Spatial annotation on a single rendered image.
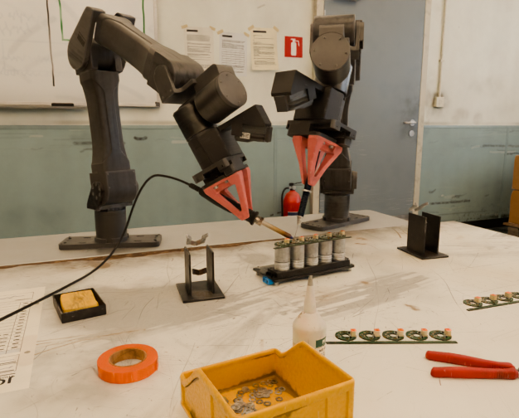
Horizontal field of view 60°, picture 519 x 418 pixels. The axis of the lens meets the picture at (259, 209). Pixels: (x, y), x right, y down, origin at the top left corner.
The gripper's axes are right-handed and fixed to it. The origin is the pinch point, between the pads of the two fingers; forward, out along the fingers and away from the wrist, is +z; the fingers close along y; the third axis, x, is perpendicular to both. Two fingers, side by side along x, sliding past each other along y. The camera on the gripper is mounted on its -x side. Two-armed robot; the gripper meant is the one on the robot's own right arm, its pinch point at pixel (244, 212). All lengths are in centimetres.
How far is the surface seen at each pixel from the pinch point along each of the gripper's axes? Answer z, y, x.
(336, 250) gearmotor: 12.9, 3.8, -9.7
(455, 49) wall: -25, 377, -108
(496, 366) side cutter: 24.2, -24.0, -24.6
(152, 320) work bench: 5.7, -21.6, 10.1
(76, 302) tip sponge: -0.8, -21.8, 18.9
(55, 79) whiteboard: -122, 182, 136
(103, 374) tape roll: 5.9, -35.4, 7.9
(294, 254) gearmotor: 9.3, -2.1, -4.8
